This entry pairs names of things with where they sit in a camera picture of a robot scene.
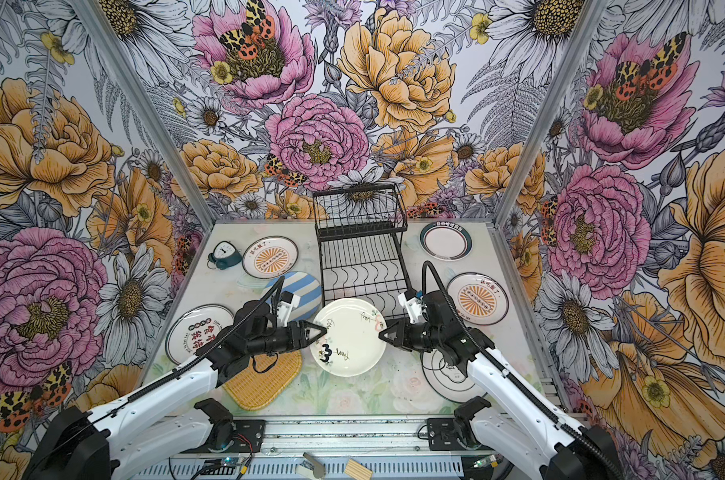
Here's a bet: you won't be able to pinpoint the small teal cup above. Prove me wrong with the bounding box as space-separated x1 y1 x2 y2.
208 240 242 270

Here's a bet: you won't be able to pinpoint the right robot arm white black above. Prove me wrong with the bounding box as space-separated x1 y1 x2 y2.
379 291 624 479

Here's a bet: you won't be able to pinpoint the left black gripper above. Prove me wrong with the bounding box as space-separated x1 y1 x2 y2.
248 319 326 355

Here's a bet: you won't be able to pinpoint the orange sunburst plate right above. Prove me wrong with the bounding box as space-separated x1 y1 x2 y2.
447 272 509 326

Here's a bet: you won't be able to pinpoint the white floral plate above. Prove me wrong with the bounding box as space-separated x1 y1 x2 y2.
310 298 386 378

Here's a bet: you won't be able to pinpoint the white plate red characters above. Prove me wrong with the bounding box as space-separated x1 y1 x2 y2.
164 304 234 365

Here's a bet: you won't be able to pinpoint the aluminium front rail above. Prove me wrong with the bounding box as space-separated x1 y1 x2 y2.
172 413 544 460

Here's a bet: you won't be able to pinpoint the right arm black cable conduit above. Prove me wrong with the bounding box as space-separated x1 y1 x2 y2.
420 260 624 480

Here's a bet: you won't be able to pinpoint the blue white striped plate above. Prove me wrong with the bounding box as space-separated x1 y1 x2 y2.
278 271 322 327

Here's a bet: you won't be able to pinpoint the yellow woven square plate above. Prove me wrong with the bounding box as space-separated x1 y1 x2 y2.
224 351 304 411

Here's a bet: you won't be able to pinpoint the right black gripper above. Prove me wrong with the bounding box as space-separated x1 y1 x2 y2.
377 317 444 356

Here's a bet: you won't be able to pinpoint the orange sunburst plate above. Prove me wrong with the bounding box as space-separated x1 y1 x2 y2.
242 236 298 279
447 272 509 326

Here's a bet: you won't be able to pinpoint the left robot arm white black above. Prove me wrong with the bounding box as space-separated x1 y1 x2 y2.
23 300 326 479

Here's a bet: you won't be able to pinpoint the small green rimmed plate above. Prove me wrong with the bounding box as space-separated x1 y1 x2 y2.
419 221 473 261

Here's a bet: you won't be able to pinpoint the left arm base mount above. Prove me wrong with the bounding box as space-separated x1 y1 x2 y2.
204 419 266 453

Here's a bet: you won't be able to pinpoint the grey clip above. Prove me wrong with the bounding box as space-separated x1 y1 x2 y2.
296 452 326 480

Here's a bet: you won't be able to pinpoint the orange sunburst plate left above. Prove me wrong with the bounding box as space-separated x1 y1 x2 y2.
242 236 298 279

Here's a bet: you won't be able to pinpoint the black wire dish rack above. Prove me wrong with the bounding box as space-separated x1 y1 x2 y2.
312 184 412 324

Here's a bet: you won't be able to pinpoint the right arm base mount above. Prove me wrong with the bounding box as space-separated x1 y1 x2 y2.
426 417 477 451

